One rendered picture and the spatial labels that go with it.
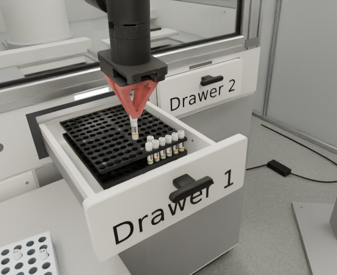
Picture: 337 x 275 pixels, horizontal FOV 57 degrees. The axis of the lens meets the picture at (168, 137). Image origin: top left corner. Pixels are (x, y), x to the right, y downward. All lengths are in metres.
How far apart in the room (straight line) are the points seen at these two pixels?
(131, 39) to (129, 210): 0.23
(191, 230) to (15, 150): 0.71
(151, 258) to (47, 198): 0.54
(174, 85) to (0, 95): 0.40
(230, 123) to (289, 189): 0.99
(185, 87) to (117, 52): 0.42
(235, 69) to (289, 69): 1.48
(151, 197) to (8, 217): 0.35
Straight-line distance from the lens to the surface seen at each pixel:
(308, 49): 2.30
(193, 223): 1.18
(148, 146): 0.55
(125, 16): 0.42
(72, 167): 0.56
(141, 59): 0.44
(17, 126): 0.71
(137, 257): 1.11
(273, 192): 1.91
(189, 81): 0.84
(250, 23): 0.98
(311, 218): 1.75
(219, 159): 0.52
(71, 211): 0.67
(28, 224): 0.68
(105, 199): 0.42
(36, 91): 0.70
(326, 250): 1.63
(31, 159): 0.75
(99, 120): 0.68
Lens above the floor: 1.20
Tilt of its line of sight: 30 degrees down
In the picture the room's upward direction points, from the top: 3 degrees counter-clockwise
